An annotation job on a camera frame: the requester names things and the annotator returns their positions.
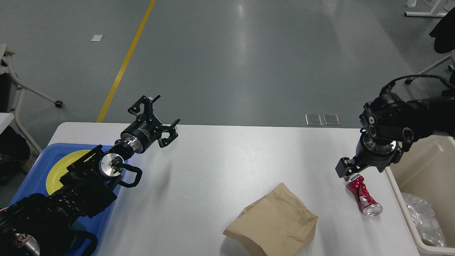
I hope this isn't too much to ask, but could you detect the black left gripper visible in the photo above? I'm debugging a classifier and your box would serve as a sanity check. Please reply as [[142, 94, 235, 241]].
[[120, 95, 181, 154]]

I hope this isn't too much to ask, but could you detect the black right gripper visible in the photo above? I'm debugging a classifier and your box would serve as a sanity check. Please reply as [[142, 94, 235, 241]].
[[335, 133, 404, 182]]

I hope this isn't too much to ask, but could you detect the red wrapper piece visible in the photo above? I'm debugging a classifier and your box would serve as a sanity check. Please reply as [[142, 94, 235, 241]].
[[346, 174, 382, 217]]

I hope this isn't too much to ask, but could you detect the yellow plastic plate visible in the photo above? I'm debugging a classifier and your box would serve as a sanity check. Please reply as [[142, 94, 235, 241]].
[[45, 149, 90, 196]]

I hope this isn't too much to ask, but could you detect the silver foil wrapper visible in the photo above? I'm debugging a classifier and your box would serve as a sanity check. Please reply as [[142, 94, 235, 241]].
[[401, 192, 447, 247]]

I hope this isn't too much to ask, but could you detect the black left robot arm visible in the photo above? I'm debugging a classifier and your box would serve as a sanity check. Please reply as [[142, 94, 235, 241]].
[[1, 95, 180, 256]]

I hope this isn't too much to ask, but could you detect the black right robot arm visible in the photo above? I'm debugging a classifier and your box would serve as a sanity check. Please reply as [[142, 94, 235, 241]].
[[335, 75, 455, 181]]

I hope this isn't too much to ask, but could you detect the beige plastic bin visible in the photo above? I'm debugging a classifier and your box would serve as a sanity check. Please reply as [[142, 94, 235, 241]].
[[366, 136, 454, 256]]

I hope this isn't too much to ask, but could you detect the brown paper bag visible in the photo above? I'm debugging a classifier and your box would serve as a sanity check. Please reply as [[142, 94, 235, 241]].
[[223, 183, 318, 256]]

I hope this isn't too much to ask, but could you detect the blue plastic tray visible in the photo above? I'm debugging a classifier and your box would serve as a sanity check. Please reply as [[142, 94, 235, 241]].
[[13, 144, 118, 250]]

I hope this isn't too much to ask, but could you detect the white office chair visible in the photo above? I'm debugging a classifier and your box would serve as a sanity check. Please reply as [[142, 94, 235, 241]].
[[0, 43, 64, 154]]

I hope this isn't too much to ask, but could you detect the white side table edge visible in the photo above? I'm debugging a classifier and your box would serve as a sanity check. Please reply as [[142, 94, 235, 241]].
[[0, 112, 14, 133]]

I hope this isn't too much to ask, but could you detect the right side office chair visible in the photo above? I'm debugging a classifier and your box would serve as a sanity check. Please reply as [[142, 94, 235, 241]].
[[405, 8, 455, 85]]

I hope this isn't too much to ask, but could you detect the white desk frame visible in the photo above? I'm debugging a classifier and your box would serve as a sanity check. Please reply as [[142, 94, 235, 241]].
[[404, 0, 455, 18]]

